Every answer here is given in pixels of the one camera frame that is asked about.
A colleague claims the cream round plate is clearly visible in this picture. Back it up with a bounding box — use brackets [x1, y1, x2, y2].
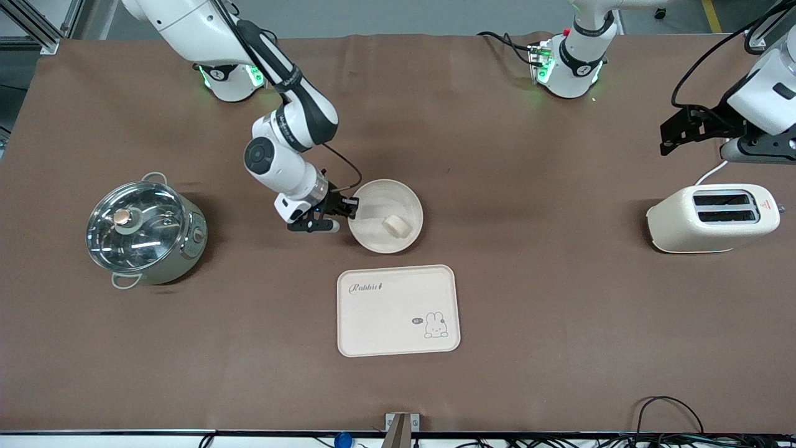
[347, 179, 424, 254]

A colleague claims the cream two-slot toaster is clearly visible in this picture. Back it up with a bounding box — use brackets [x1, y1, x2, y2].
[646, 183, 781, 254]

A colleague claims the cream rabbit print tray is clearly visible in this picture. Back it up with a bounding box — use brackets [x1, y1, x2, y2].
[336, 264, 461, 358]

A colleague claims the steel electric cooking pot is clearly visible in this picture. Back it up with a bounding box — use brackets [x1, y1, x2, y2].
[86, 172, 209, 290]

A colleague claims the glass pot lid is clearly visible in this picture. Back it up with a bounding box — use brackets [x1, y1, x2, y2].
[86, 182, 186, 273]

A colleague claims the brown table cover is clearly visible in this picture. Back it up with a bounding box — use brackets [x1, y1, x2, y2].
[0, 32, 796, 435]

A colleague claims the white toaster power cable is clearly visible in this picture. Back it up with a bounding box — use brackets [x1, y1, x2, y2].
[695, 160, 729, 187]

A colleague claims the aluminium frame profile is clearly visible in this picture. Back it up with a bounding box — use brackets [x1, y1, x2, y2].
[746, 0, 796, 49]
[0, 0, 85, 54]

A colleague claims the black base cable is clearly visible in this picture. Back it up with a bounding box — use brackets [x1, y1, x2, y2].
[478, 31, 537, 65]

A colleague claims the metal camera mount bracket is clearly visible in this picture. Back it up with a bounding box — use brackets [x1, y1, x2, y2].
[384, 413, 420, 448]

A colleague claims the black looped cable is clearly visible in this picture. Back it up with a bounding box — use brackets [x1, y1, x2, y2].
[634, 396, 706, 439]

